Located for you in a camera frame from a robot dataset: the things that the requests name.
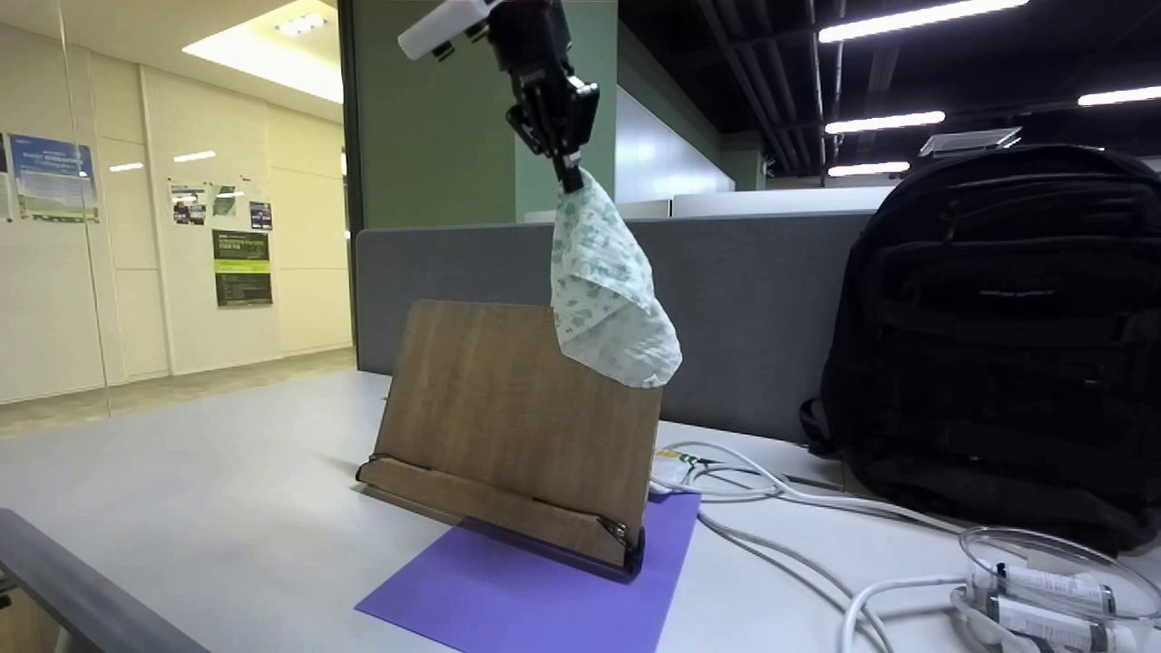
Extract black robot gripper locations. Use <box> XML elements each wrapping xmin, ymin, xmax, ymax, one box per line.
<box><xmin>487</xmin><ymin>0</ymin><xmax>599</xmax><ymax>193</ymax></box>

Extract green patterned white cloth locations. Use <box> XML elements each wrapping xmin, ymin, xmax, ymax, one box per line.
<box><xmin>551</xmin><ymin>175</ymin><xmax>681</xmax><ymax>390</ymax></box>

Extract wooden book stand board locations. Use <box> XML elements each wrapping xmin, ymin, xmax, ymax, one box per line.
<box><xmin>354</xmin><ymin>302</ymin><xmax>660</xmax><ymax>576</ymax></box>

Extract purple paper sheet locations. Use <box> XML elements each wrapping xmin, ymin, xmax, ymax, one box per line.
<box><xmin>354</xmin><ymin>495</ymin><xmax>700</xmax><ymax>653</ymax></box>

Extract black backpack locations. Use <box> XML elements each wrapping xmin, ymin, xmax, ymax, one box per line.
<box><xmin>798</xmin><ymin>144</ymin><xmax>1161</xmax><ymax>552</ymax></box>

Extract white power adapters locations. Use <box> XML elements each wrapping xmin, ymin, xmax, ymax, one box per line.
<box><xmin>949</xmin><ymin>563</ymin><xmax>1161</xmax><ymax>653</ymax></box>

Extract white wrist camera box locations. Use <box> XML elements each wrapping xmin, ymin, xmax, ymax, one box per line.
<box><xmin>398</xmin><ymin>0</ymin><xmax>497</xmax><ymax>62</ymax></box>

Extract white cable bundle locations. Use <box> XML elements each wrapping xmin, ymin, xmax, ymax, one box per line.
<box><xmin>651</xmin><ymin>435</ymin><xmax>1161</xmax><ymax>653</ymax></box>

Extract dark wall sign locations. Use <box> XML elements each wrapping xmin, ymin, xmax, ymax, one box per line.
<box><xmin>210</xmin><ymin>230</ymin><xmax>272</xmax><ymax>308</ymax></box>

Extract wall poster blue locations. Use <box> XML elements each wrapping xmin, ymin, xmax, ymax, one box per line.
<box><xmin>11</xmin><ymin>135</ymin><xmax>99</xmax><ymax>223</ymax></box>

